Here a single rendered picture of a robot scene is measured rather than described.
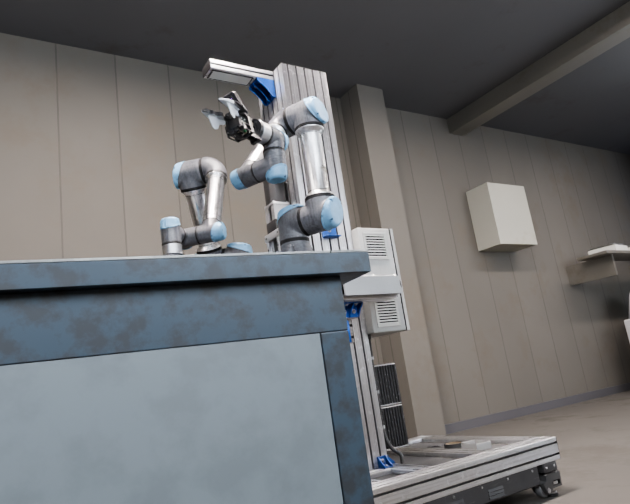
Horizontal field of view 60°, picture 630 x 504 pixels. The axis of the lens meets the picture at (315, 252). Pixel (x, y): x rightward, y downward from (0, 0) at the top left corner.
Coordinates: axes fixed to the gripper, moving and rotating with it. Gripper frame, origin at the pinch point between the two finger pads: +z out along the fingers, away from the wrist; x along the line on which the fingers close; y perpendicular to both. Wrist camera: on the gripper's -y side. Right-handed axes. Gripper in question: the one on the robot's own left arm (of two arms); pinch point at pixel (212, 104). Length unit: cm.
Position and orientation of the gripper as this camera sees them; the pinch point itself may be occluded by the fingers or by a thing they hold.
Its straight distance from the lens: 175.2
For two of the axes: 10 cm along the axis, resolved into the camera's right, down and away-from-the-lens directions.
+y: 2.5, 9.2, -2.9
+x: -8.1, 3.6, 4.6
